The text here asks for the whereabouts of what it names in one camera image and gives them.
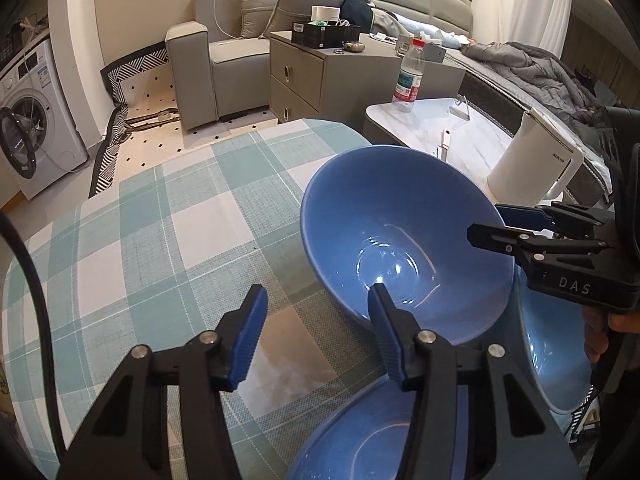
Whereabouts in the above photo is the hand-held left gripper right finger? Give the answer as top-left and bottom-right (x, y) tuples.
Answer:
(368, 284), (583, 480)

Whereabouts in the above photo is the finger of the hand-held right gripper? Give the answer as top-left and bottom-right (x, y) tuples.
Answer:
(467, 224), (608, 256)
(496, 201), (618, 241)

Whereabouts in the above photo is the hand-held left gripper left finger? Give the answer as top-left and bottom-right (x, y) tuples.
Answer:
(56, 284), (269, 480)

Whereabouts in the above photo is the blue bowl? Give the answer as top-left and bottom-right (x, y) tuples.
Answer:
(286, 372), (471, 480)
(300, 146), (516, 346)
(515, 265), (593, 415)

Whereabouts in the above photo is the person's right hand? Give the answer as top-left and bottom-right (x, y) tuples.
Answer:
(582, 307), (608, 361)

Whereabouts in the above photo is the white electric kettle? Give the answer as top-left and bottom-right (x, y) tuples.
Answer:
(486, 106), (585, 201)

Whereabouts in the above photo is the checked teal white tablecloth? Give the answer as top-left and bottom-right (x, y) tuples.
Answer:
(0, 119), (501, 480)

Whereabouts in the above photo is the white marble side table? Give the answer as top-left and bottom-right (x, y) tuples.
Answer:
(364, 96), (616, 206)

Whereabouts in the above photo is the grey duvet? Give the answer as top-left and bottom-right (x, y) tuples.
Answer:
(460, 40), (616, 126)

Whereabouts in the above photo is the clear water bottle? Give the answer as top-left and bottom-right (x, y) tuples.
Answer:
(391, 37), (426, 113)

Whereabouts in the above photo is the tissue box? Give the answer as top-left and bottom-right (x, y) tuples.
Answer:
(395, 35), (446, 63)

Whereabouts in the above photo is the grey drawer cabinet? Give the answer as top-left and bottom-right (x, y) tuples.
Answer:
(270, 30), (466, 126)

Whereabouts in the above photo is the black white patterned rug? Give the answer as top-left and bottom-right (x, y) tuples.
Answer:
(89, 42), (281, 198)

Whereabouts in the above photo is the black organizer tray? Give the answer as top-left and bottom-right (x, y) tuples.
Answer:
(291, 19), (362, 50)

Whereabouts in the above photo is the grey sofa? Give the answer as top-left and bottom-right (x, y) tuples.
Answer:
(165, 0), (351, 132)

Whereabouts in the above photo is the grey pillow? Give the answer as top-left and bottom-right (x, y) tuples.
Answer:
(235, 0), (286, 41)
(262, 0), (348, 39)

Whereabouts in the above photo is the white washing machine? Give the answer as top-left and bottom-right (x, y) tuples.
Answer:
(0, 35), (91, 201)

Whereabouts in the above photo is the black cable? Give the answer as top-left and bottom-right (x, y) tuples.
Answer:
(0, 212), (68, 456)

